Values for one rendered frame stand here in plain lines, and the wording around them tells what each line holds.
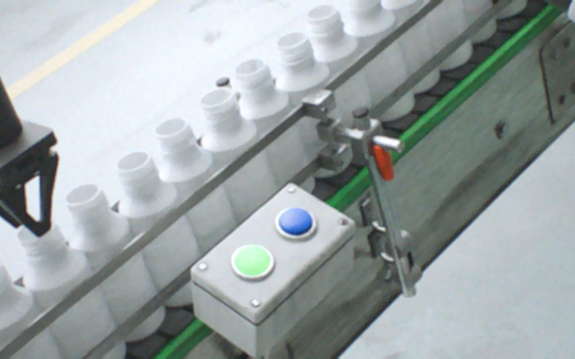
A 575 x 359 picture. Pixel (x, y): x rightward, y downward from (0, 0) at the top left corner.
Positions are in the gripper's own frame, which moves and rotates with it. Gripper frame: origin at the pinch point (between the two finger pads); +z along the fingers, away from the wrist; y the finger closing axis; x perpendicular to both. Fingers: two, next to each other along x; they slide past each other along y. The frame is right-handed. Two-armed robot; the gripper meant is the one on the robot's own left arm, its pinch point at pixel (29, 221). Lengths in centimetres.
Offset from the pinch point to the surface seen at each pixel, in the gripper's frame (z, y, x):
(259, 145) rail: 6.8, 3.8, 24.6
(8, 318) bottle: 5.3, 2.2, -6.6
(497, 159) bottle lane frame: 30, 6, 58
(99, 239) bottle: 5.0, 1.7, 4.8
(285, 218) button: 5.4, 16.8, 14.8
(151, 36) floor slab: 119, -236, 181
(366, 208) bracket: 21.1, 6.0, 34.5
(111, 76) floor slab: 119, -229, 156
